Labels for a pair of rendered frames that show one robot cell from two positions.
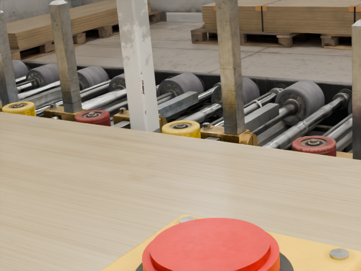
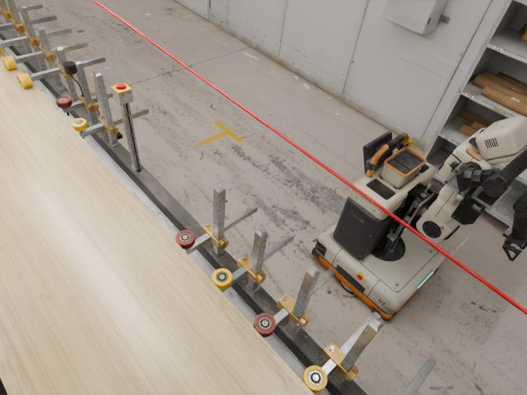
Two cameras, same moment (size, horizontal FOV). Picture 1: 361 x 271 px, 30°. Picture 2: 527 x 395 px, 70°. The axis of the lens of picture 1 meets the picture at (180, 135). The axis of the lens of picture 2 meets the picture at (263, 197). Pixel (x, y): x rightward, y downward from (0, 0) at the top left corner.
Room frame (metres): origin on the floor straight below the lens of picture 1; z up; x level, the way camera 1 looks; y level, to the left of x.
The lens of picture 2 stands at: (1.63, 0.85, 2.21)
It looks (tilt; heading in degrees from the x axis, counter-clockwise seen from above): 46 degrees down; 185
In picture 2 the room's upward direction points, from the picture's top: 8 degrees clockwise
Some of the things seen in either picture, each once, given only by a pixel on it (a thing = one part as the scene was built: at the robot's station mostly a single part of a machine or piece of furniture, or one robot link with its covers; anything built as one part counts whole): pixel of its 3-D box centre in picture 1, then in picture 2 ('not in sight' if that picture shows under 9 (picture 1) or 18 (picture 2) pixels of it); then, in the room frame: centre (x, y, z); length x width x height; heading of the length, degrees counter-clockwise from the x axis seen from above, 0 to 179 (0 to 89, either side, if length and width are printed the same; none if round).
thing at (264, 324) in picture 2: not in sight; (263, 328); (1.01, 0.87, 0.85); 0.08 x 0.08 x 0.11
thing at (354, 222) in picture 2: not in sight; (388, 204); (-0.07, 1.48, 0.59); 0.55 x 0.34 x 0.83; 143
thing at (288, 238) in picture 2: not in sight; (256, 261); (0.70, 0.79, 0.83); 0.43 x 0.03 x 0.04; 144
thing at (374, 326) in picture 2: not in sight; (354, 353); (1.06, 1.19, 0.94); 0.04 x 0.04 x 0.48; 54
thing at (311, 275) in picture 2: not in sight; (301, 304); (0.91, 0.99, 0.92); 0.04 x 0.04 x 0.48; 54
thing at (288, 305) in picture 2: not in sight; (292, 311); (0.90, 0.97, 0.83); 0.14 x 0.06 x 0.05; 54
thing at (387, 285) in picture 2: not in sight; (378, 253); (-0.01, 1.55, 0.16); 0.67 x 0.64 x 0.25; 53
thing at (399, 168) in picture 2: not in sight; (402, 168); (-0.08, 1.46, 0.87); 0.23 x 0.15 x 0.11; 143
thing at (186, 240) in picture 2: not in sight; (185, 244); (0.71, 0.47, 0.85); 0.08 x 0.08 x 0.11
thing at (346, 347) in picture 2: not in sight; (344, 349); (1.00, 1.19, 0.81); 0.43 x 0.03 x 0.04; 144
